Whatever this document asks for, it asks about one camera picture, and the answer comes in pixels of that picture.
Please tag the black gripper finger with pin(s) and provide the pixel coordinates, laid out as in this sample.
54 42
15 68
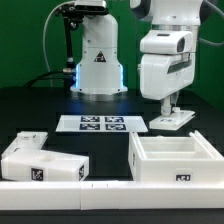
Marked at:
166 106

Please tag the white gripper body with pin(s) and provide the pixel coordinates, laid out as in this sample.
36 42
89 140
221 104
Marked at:
163 75

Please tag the white cabinet door panel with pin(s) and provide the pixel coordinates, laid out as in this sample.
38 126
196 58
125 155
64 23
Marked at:
26 140
173 121

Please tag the white cabinet body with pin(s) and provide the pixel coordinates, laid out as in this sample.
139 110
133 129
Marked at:
189 159

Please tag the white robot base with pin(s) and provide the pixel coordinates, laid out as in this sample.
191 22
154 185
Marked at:
99 74

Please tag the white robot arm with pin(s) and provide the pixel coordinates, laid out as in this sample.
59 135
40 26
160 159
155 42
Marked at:
169 48

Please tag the white cabinet top block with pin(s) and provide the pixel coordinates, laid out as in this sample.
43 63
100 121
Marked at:
43 165

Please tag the white marker sheet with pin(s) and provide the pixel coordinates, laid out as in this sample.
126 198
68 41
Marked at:
91 123

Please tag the white front fence bar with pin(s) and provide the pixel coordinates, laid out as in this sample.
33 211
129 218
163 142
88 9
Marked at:
90 195

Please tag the black camera stand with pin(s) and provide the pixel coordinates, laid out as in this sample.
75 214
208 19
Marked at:
73 14

